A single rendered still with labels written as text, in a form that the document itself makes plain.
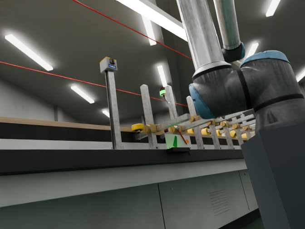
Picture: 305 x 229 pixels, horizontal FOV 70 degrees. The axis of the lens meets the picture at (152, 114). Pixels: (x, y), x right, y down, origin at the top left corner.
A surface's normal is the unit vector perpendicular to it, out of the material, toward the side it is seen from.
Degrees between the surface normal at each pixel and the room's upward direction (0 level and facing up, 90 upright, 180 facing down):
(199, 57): 101
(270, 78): 91
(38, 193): 90
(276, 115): 70
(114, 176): 90
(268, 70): 89
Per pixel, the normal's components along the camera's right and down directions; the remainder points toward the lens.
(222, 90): -0.33, -0.11
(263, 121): -0.92, -0.29
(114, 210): 0.69, -0.33
